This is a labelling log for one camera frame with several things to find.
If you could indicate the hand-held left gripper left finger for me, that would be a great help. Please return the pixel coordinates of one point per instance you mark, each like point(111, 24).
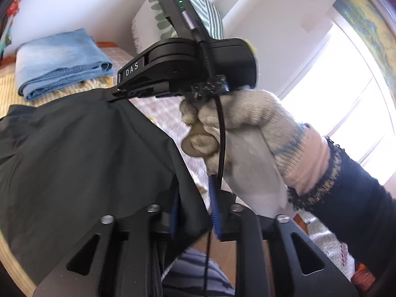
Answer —
point(174, 216)

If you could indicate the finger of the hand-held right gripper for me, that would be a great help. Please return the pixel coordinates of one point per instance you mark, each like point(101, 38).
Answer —
point(139, 91)

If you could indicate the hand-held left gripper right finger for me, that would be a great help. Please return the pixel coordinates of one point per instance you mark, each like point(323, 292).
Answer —
point(215, 204)

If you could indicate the dark grey pants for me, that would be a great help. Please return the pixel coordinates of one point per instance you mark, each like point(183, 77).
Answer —
point(77, 161)

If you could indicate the person's right forearm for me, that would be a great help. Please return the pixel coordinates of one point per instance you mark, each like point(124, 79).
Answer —
point(349, 210)

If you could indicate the person's right hand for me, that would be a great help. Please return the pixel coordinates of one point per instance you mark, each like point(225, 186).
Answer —
point(247, 136)

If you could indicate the pink checked quilt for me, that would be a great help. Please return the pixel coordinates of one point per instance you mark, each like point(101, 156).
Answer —
point(167, 114)

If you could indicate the folded blue jeans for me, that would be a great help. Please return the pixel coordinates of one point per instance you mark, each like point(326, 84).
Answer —
point(58, 62)

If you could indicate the floral printed cloth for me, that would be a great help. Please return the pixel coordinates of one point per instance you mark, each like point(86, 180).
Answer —
point(9, 18)

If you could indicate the yellow blue printed curtain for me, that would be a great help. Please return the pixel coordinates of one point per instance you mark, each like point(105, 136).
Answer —
point(365, 37)

